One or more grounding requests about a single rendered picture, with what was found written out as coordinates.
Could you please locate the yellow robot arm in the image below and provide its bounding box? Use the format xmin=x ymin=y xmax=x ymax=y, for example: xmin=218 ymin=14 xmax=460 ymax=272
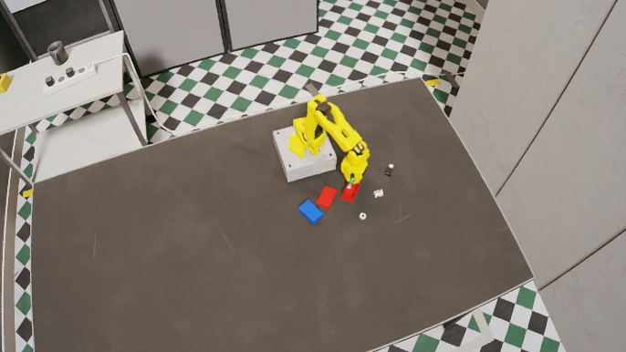
xmin=288 ymin=94 xmax=369 ymax=167

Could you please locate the red open box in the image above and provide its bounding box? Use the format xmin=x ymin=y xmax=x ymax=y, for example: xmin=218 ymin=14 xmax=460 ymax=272
xmin=341 ymin=182 xmax=360 ymax=202

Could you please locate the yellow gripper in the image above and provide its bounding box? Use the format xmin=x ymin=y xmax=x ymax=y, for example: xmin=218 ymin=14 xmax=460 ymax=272
xmin=341 ymin=156 xmax=368 ymax=184

